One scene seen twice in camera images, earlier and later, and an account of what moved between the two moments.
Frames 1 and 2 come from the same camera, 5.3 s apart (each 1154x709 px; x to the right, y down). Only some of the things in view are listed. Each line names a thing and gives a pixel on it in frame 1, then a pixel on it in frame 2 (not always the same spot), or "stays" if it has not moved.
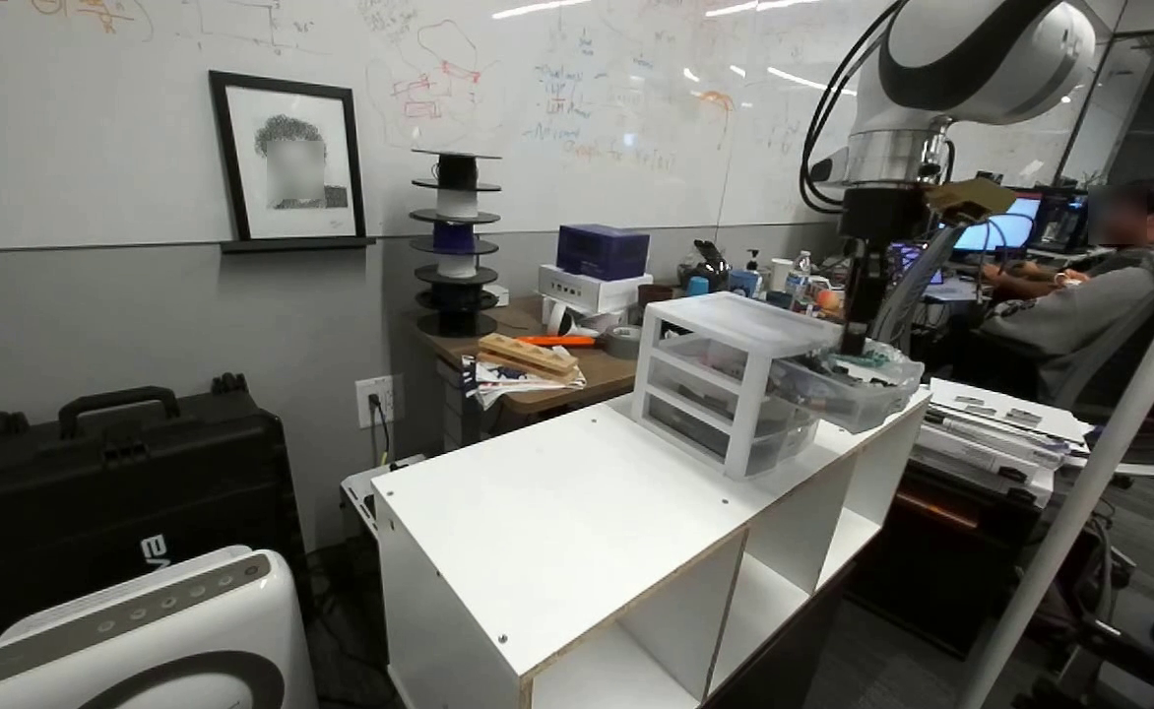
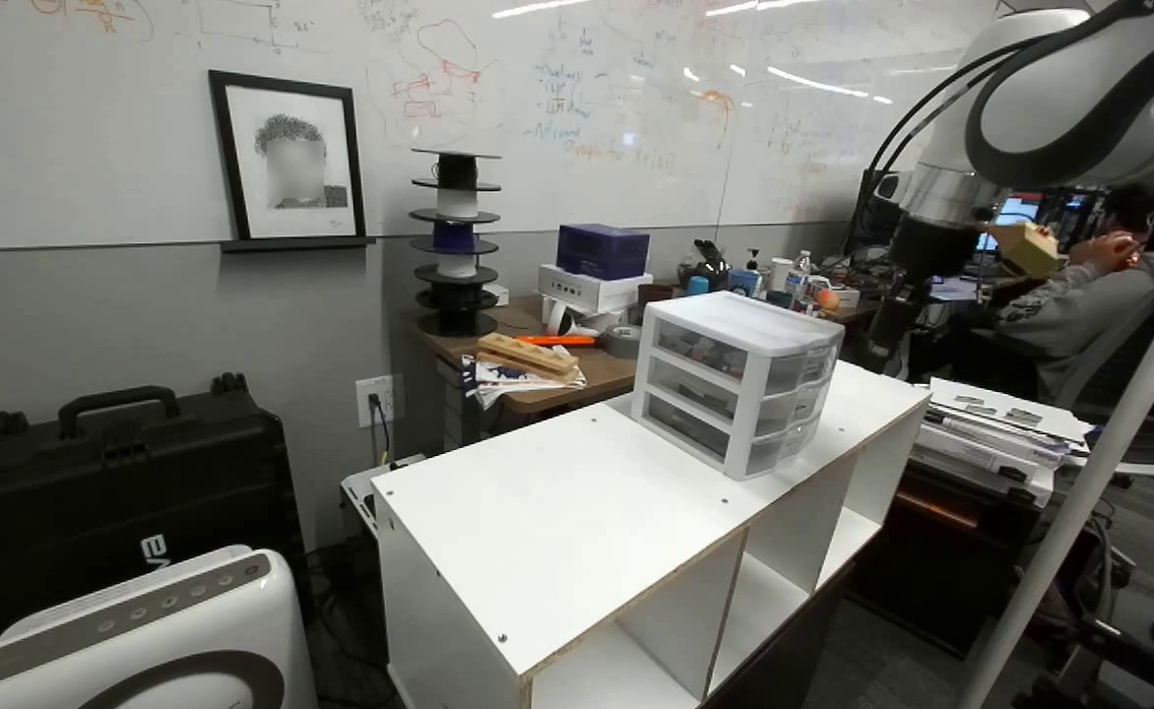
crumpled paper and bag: x=509 y=362 stays
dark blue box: x=601 y=249 stays
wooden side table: x=504 y=357 stays
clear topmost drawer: x=835 y=389 -> x=723 y=357
